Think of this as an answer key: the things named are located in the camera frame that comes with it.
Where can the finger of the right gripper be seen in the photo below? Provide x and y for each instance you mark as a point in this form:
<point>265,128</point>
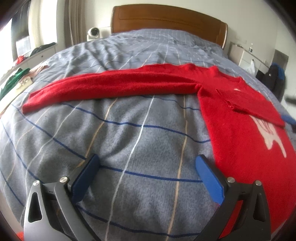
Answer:
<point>291,121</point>

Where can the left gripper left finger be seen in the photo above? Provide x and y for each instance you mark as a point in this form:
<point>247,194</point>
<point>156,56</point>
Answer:
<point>41,222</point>

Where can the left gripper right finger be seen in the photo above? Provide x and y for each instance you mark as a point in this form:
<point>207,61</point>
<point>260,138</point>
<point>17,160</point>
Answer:
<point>253,220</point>

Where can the red knit sweater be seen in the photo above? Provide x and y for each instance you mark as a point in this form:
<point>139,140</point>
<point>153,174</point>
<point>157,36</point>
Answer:
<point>247,133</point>

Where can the dark clothes on cabinet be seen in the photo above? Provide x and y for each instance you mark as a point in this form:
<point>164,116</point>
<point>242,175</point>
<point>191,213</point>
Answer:
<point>41,48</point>

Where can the black and blue backpack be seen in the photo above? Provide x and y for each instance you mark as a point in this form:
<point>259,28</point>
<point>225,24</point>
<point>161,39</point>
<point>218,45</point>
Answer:
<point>274,80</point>

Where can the white plastic bag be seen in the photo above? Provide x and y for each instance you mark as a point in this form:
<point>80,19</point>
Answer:
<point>251,68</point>

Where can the white dresser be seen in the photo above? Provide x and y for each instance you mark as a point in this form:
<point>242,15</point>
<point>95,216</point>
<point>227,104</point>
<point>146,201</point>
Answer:
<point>243,58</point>

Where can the small bottle on dresser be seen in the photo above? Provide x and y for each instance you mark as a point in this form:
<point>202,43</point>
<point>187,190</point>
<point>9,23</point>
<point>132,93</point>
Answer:
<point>251,48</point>

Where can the grey plaid bed duvet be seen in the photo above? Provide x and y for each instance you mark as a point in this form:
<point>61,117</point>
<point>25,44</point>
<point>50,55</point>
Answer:
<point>147,186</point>

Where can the beige labelled folded garment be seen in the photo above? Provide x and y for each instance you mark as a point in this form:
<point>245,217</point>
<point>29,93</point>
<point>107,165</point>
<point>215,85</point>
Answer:
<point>24,83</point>

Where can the pink folded garment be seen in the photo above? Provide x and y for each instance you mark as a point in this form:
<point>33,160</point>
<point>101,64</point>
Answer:
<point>6,101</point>

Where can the green garment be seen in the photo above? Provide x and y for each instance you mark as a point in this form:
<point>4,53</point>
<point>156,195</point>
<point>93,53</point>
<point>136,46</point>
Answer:
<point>12,81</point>

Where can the red item on cabinet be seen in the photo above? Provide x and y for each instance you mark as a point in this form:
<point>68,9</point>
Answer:
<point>20,59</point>

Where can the beige curtain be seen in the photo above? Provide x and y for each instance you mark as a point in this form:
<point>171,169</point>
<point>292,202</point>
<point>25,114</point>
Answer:
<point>74,19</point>

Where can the white round fan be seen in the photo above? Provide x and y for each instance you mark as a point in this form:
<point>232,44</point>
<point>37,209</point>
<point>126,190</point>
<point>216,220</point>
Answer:
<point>93,34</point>

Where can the wooden headboard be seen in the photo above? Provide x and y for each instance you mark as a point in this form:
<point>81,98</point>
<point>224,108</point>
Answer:
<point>131,17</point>

